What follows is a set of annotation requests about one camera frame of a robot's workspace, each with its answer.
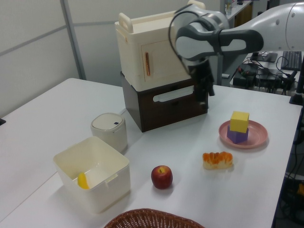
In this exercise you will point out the orange glazed toy bread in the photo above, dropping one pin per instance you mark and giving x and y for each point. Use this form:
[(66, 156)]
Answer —
[(217, 160)]

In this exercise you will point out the yellow toy banana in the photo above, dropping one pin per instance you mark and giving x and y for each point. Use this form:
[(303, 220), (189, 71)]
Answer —
[(83, 181)]

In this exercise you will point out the purple cube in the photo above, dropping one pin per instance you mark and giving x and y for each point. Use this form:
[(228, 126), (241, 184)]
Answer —
[(237, 137)]

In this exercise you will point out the brown wicker basket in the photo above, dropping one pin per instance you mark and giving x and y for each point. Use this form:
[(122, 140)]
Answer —
[(147, 218)]

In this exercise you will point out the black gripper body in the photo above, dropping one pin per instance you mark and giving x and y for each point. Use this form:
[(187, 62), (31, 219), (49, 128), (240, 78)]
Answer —
[(199, 71)]

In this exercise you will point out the yellow cube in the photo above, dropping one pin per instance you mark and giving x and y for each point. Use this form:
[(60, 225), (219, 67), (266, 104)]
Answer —
[(238, 121)]

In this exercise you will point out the dark brown drawer box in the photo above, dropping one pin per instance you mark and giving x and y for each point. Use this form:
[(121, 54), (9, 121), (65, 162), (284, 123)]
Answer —
[(166, 111)]

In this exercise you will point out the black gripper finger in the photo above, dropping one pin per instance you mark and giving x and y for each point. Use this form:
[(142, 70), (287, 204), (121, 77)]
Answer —
[(211, 86), (202, 95)]

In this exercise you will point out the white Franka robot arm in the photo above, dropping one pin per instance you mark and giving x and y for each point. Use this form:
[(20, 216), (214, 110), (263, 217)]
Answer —
[(273, 23)]

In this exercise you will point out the wooden background cabinet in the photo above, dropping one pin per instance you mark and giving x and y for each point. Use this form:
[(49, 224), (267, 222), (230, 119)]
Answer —
[(243, 14)]

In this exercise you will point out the red toy apple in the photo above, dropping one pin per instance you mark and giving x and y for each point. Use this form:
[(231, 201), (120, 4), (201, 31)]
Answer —
[(162, 177)]

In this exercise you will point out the black desktop device box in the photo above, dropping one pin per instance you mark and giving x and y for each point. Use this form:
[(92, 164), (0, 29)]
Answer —
[(244, 76)]

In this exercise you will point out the black object at table edge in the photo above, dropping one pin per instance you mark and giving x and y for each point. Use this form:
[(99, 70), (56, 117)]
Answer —
[(2, 122)]

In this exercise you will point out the pink plate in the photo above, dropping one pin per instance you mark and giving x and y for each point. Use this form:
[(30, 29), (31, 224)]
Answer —
[(257, 135)]

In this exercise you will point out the black monitor base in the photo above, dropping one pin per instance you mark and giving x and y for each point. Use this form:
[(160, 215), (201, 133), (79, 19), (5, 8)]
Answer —
[(268, 57)]

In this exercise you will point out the small cream lidded trash can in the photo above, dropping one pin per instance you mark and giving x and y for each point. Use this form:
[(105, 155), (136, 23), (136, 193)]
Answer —
[(111, 137)]

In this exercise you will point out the white open plastic bin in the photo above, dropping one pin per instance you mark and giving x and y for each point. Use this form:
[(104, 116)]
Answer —
[(104, 197)]

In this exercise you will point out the black keyboard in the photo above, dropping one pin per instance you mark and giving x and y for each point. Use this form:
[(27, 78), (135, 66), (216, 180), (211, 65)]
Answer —
[(291, 59)]

